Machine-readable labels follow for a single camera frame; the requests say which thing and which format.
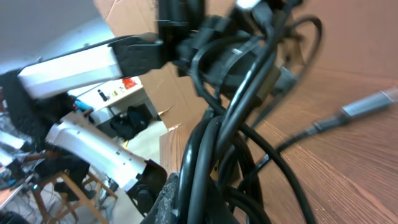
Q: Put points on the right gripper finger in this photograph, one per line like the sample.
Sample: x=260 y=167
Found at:
x=165 y=209

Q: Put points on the wooden stool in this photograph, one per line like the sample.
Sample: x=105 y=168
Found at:
x=67 y=207

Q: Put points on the cardboard panel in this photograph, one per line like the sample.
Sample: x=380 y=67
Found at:
x=152 y=35

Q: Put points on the background desk with items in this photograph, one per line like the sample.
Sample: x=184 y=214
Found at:
x=111 y=98

